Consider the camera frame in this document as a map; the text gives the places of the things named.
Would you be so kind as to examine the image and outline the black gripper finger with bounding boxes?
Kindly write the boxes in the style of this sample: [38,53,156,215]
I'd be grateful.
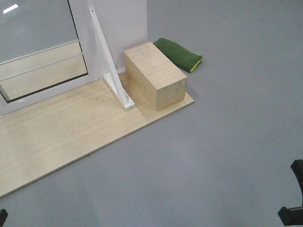
[291,159,303,193]
[0,209,8,226]
[278,207,303,226]

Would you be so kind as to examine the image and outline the white sliding glass door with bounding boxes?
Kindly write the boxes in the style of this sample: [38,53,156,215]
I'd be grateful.
[0,0,99,116]

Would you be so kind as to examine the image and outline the wooden base platform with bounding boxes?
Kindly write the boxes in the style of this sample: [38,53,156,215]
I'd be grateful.
[0,74,194,197]

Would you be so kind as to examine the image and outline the plywood box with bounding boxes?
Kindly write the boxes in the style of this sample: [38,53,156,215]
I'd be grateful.
[124,42,187,111]

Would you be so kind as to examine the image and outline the green cushion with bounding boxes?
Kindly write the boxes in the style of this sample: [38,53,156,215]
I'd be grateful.
[153,38,204,73]

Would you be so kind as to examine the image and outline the white diagonal support bracket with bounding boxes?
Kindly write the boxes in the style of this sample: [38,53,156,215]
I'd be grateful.
[88,4,135,110]

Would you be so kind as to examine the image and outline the white fixed door frame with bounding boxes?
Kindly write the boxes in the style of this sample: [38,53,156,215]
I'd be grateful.
[69,0,148,80]

